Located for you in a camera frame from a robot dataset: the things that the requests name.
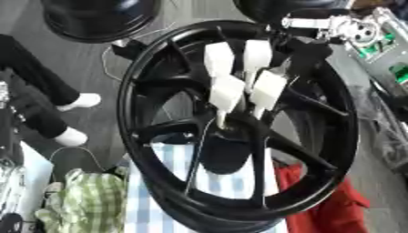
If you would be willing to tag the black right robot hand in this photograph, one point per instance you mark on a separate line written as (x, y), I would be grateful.
(308, 54)

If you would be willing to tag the person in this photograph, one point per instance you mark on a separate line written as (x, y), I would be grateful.
(37, 79)

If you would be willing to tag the black round wheel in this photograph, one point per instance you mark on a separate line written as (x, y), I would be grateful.
(276, 9)
(101, 21)

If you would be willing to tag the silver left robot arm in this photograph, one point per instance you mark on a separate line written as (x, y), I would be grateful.
(10, 182)

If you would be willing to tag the white pin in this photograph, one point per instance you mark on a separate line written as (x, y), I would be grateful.
(267, 89)
(227, 92)

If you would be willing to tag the black spoked wheel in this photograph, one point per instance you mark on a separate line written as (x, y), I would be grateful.
(159, 179)

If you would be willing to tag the red cloth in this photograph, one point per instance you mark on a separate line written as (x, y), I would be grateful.
(329, 209)

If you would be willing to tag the green white checked cloth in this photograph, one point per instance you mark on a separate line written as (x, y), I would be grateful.
(85, 200)

